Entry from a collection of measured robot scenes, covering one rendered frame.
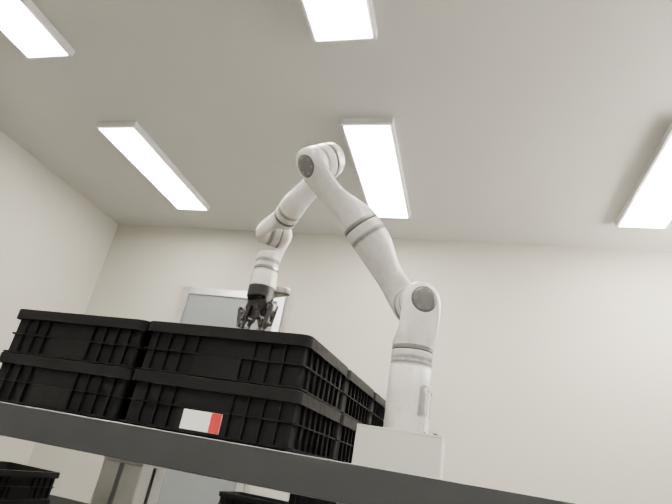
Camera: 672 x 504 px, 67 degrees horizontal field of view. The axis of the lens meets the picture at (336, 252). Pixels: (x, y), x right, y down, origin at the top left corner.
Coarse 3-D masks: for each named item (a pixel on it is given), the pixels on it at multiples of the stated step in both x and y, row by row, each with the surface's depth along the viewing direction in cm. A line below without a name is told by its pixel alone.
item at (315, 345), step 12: (156, 324) 113; (168, 324) 112; (180, 324) 111; (192, 324) 110; (216, 336) 107; (228, 336) 106; (240, 336) 105; (252, 336) 104; (264, 336) 104; (276, 336) 103; (288, 336) 102; (300, 336) 101; (312, 348) 102; (324, 348) 108; (336, 360) 116
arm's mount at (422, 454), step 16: (368, 432) 99; (384, 432) 98; (400, 432) 98; (416, 432) 97; (368, 448) 98; (384, 448) 97; (400, 448) 97; (416, 448) 96; (432, 448) 95; (368, 464) 97; (384, 464) 96; (400, 464) 95; (416, 464) 95; (432, 464) 94
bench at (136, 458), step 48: (0, 432) 65; (48, 432) 64; (96, 432) 62; (144, 432) 61; (144, 480) 65; (240, 480) 56; (288, 480) 55; (336, 480) 54; (384, 480) 53; (432, 480) 52
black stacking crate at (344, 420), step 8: (344, 416) 124; (336, 424) 123; (344, 424) 124; (352, 424) 130; (336, 432) 122; (344, 432) 126; (352, 432) 132; (336, 440) 121; (344, 440) 128; (352, 440) 134; (336, 448) 122; (344, 448) 127; (352, 448) 133; (336, 456) 122; (344, 456) 126
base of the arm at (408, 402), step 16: (400, 352) 109; (416, 352) 108; (400, 368) 108; (416, 368) 107; (400, 384) 106; (416, 384) 106; (400, 400) 105; (416, 400) 104; (384, 416) 107; (400, 416) 103; (416, 416) 103
